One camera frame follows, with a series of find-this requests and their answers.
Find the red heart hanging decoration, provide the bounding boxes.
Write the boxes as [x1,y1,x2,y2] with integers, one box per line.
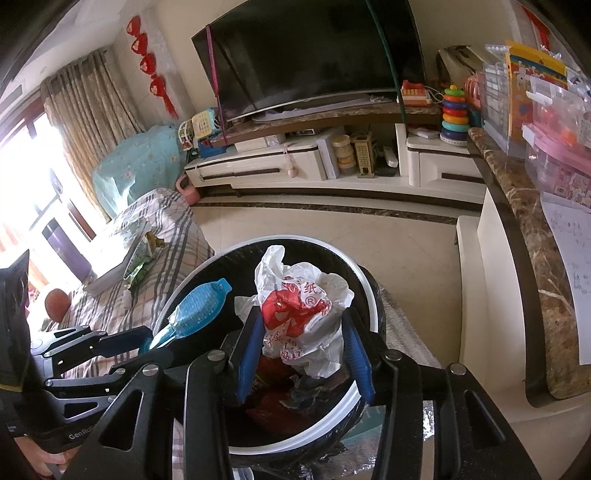
[126,15,178,120]

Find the wooden grater toy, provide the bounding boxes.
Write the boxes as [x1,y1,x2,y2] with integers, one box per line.
[349,131,375,178]

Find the yellow white toy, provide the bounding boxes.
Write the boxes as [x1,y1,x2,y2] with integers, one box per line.
[191,108,218,139]

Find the plaid blanket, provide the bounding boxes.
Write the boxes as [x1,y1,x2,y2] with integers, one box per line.
[28,187,215,379]

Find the beige curtain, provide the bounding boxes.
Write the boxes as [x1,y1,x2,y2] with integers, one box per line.
[40,48,146,222]

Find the window door frame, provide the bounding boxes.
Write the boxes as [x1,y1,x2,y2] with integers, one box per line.
[0,92,107,296]

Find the purple thermos bottle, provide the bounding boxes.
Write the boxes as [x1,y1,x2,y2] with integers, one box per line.
[41,218,95,282]

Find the pink kettlebell toy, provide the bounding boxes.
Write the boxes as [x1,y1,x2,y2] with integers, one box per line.
[175,174,200,204]

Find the pink stick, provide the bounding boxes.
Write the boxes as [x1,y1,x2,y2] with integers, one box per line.
[205,23,229,144]

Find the teal cloth covered chair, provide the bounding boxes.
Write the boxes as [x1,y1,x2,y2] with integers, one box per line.
[91,124,190,222]

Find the marble counter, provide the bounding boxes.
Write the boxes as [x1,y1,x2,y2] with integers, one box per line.
[467,127,591,409]

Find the white bin with black liner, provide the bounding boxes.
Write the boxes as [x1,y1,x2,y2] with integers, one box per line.
[150,234,386,469]

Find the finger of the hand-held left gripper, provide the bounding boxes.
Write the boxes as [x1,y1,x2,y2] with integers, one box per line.
[44,344,218,398]
[30,325,153,365]

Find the red snack packet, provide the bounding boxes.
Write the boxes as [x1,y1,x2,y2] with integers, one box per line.
[245,355,301,425]

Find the clear plastic storage boxes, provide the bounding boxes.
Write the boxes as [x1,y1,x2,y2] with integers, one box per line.
[480,41,591,208]

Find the wooden cylinder stack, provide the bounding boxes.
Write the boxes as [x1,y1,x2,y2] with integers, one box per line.
[332,134,354,176]

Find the black television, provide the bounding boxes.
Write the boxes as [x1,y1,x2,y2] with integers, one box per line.
[191,0,428,123]

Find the green stick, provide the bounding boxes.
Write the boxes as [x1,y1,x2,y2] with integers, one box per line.
[365,0,409,125]

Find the small green packet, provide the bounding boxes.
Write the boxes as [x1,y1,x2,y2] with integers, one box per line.
[122,231,164,289]

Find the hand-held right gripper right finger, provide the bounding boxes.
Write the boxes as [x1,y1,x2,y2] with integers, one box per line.
[341,313,542,480]

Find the white plastic bag red print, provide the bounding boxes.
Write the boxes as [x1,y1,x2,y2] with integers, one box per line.
[235,244,355,379]

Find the light blue wrapper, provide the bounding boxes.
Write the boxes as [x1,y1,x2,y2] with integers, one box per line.
[139,277,233,355]

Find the white paper sheet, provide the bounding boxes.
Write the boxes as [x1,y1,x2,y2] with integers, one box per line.
[540,191,591,365]

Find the rainbow stacking ring toy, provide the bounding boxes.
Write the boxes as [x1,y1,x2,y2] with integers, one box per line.
[438,84,472,145]

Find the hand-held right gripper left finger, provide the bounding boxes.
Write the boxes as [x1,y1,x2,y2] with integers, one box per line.
[65,305,266,480]

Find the orange grapefruit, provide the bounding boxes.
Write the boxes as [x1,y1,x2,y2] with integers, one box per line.
[45,287,71,326]

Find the white tv stand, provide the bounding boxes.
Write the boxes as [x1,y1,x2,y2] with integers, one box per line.
[184,104,488,204]

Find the person's left hand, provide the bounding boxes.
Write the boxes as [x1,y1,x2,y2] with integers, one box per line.
[16,436,81,478]

